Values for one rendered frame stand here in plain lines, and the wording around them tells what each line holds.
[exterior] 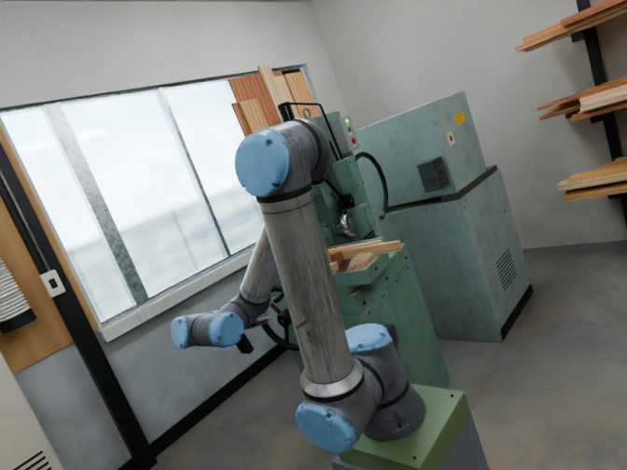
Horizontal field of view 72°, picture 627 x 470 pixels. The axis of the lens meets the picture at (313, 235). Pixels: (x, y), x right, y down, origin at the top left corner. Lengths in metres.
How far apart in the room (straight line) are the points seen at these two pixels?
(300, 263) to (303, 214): 0.10
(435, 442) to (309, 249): 0.61
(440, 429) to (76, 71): 2.68
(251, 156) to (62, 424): 2.25
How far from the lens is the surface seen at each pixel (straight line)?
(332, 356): 0.96
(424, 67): 3.99
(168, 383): 3.00
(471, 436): 1.39
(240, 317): 1.21
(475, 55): 3.82
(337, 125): 2.02
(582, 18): 3.09
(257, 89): 3.63
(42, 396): 2.77
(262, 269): 1.14
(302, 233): 0.83
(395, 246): 1.72
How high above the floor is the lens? 1.38
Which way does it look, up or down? 10 degrees down
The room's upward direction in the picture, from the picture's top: 20 degrees counter-clockwise
